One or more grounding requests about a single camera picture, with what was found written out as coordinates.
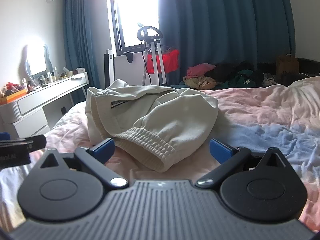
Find beige garment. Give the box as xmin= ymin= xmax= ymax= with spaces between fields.
xmin=183 ymin=76 xmax=218 ymax=90

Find cream sweatpants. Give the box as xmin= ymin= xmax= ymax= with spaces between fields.
xmin=85 ymin=79 xmax=219 ymax=173

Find green garment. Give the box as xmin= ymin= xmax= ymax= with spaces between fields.
xmin=220 ymin=69 xmax=264 ymax=88

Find white flat panel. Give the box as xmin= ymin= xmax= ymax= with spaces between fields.
xmin=114 ymin=53 xmax=150 ymax=87

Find row of cosmetic bottles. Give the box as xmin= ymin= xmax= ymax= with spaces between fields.
xmin=21 ymin=66 xmax=75 ymax=89

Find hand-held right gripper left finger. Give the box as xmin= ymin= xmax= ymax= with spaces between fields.
xmin=40 ymin=138 xmax=129 ymax=188

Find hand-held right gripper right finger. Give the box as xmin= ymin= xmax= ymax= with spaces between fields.
xmin=195 ymin=138 xmax=288 ymax=188

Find blue curtain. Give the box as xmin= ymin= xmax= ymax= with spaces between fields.
xmin=157 ymin=0 xmax=299 ymax=88
xmin=62 ymin=0 xmax=116 ymax=103

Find window with dark frame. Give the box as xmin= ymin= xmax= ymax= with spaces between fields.
xmin=109 ymin=0 xmax=160 ymax=53

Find pastel pink and blue duvet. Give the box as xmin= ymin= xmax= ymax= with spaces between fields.
xmin=0 ymin=76 xmax=320 ymax=233

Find wavy frame mirror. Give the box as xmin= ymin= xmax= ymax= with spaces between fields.
xmin=24 ymin=37 xmax=52 ymax=77

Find white vanity desk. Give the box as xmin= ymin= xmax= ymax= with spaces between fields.
xmin=0 ymin=71 xmax=89 ymax=140

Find orange box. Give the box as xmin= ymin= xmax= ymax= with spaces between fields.
xmin=0 ymin=89 xmax=27 ymax=105

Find red garment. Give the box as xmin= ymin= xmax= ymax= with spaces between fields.
xmin=146 ymin=48 xmax=180 ymax=74

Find small crumpled pink garment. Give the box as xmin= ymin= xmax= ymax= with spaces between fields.
xmin=187 ymin=63 xmax=217 ymax=78

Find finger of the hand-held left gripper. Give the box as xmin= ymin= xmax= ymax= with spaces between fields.
xmin=26 ymin=134 xmax=47 ymax=153

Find garment steamer stand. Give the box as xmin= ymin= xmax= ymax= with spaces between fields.
xmin=136 ymin=22 xmax=168 ymax=87

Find brown paper bag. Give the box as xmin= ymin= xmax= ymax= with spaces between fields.
xmin=276 ymin=53 xmax=299 ymax=76

